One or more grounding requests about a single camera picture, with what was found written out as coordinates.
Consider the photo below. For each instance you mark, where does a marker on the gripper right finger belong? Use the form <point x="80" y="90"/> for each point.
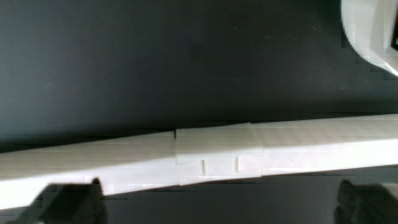
<point x="366" y="203"/>

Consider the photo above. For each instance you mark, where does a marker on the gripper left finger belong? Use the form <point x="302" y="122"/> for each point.
<point x="67" y="204"/>

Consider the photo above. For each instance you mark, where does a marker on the white stool leg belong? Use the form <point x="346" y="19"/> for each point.
<point x="369" y="26"/>

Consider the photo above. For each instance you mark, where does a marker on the white L-shaped fence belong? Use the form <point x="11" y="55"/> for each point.
<point x="199" y="155"/>

